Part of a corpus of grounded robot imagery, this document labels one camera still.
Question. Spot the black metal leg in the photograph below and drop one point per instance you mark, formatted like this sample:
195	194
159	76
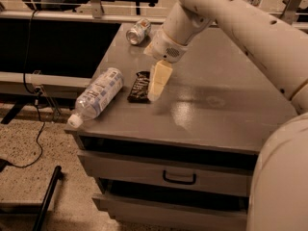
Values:
56	176

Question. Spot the clear bottle with blue label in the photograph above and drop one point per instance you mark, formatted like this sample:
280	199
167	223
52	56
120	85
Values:
96	97

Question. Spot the grey metal rail frame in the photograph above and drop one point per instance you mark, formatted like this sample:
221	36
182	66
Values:
80	17

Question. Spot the lower grey drawer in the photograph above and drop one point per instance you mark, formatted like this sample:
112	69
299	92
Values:
168	215

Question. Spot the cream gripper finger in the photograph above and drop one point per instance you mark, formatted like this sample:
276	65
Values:
148	50
159	75

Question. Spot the grey drawer cabinet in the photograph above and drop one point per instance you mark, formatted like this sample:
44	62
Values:
206	115

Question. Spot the dark chocolate rxbar wrapper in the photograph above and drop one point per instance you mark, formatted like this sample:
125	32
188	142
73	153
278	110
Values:
139	91

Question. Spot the silver soda can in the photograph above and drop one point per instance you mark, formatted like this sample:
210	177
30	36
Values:
139	31

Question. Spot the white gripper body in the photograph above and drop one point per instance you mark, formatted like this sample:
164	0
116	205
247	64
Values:
166	48

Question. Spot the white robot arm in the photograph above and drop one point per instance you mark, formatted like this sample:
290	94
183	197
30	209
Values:
279	188

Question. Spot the black drawer handle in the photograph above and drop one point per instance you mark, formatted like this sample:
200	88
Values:
179	179

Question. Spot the grey drawer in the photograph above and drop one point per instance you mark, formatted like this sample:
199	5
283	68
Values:
168	215
209	179

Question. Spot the upper grey drawer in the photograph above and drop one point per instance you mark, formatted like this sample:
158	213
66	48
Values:
209	179

